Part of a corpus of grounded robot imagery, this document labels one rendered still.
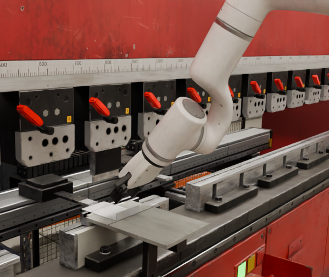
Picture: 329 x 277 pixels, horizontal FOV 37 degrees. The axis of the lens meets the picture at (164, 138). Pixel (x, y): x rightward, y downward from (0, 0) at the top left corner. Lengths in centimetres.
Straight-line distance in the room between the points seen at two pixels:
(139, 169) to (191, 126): 18
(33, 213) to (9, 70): 58
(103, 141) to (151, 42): 31
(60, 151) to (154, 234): 29
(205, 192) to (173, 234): 55
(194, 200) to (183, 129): 65
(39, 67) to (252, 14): 46
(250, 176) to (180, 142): 92
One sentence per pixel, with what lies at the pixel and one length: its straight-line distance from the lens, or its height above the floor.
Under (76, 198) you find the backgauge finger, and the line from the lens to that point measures 141.
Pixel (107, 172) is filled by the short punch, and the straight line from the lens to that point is 132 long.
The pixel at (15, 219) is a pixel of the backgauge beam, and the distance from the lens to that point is 147.
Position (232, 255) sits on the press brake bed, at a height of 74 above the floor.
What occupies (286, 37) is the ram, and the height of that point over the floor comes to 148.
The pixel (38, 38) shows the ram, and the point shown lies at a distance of 108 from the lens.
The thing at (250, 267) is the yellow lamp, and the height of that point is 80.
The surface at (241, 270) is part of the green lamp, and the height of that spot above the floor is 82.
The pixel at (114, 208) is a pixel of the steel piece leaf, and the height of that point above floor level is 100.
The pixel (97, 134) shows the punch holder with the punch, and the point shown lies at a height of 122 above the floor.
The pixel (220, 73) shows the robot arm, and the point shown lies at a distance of 105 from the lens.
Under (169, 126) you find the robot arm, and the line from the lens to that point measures 108.
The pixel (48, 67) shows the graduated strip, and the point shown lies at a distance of 110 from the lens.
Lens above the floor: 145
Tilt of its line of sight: 12 degrees down
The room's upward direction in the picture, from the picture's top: 2 degrees clockwise
